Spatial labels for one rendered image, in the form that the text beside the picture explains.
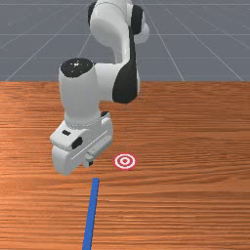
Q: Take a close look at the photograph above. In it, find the long blue stick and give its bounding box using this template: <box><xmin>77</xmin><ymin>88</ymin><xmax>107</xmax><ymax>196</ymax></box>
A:
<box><xmin>81</xmin><ymin>177</ymin><xmax>101</xmax><ymax>250</ymax></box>

